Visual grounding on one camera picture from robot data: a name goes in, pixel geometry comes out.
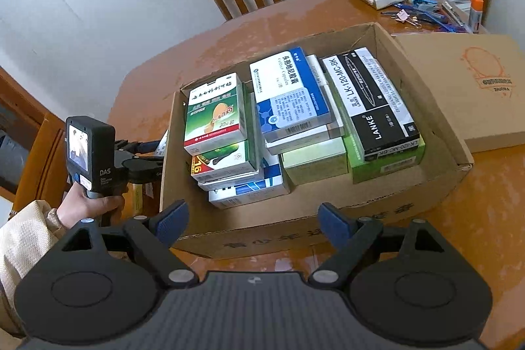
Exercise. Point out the cardboard box lid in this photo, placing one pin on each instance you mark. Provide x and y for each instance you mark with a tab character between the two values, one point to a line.
451	87

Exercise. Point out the yellow long box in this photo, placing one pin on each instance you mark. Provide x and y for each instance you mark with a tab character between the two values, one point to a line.
138	197

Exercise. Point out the white red green medicine box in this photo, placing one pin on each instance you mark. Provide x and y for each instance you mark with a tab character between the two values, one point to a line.
229	167

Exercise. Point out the wooden desktop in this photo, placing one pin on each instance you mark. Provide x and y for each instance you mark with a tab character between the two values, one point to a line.
492	210

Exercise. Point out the cardboard box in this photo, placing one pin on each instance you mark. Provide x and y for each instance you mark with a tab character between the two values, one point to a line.
287	218

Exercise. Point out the green white fruit print box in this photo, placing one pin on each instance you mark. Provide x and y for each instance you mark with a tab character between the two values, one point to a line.
213	116

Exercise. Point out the person's left hand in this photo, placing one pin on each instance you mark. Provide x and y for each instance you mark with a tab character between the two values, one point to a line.
82	206

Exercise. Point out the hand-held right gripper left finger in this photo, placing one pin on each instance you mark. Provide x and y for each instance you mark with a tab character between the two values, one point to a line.
172	225

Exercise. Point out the wooden cabinet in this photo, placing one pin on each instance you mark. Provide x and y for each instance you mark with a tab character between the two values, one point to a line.
24	95

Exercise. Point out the person's left forearm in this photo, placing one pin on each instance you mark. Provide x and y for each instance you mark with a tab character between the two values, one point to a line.
24	227

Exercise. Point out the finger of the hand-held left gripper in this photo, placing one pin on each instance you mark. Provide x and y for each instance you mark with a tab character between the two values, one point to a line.
145	149

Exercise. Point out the green bear print box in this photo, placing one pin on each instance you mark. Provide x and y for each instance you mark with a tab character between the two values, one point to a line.
389	171

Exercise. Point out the pale green box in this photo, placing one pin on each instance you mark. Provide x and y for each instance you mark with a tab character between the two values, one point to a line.
316	165

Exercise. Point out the black white pen box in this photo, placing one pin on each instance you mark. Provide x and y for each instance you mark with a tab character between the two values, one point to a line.
369	100

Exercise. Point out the white medicine box small text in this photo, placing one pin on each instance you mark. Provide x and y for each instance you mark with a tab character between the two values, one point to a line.
163	143

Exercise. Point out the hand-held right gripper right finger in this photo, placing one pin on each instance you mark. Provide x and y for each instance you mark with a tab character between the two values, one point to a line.
334	225

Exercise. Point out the orange capped glue stick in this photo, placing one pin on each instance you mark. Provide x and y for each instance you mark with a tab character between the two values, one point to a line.
475	13

